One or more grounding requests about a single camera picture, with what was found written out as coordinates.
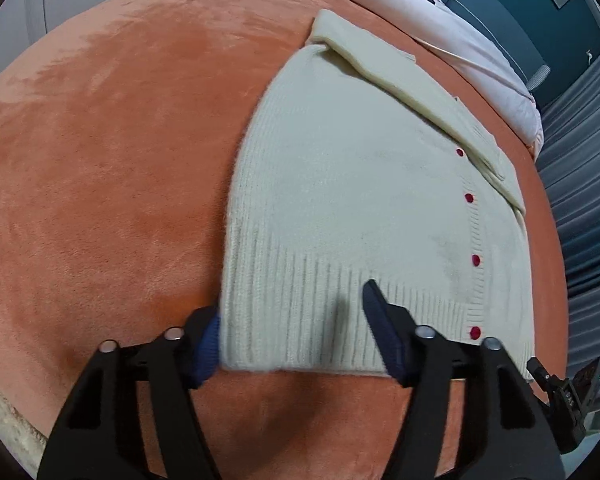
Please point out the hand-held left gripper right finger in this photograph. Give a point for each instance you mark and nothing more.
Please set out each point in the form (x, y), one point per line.
(382, 325)

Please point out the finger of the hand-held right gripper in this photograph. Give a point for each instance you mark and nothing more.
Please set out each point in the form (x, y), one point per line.
(537, 370)

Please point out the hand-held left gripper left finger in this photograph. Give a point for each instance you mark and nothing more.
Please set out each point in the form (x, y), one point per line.
(206, 345)

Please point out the cream knit cardigan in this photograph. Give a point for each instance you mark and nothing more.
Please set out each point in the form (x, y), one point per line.
(350, 185)

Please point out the grey curtain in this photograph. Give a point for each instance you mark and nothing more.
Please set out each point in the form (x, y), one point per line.
(590, 185)

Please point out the orange plush blanket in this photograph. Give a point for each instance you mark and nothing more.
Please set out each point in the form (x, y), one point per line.
(105, 160)

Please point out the cream shaggy rug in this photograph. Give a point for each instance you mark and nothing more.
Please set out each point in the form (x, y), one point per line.
(5, 425)

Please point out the grey mesh chair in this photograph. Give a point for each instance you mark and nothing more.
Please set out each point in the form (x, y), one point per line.
(539, 79)

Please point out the pale pink duvet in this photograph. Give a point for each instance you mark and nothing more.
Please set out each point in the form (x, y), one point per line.
(430, 15)

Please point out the teal upholstered headboard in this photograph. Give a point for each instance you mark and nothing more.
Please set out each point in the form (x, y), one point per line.
(505, 5)

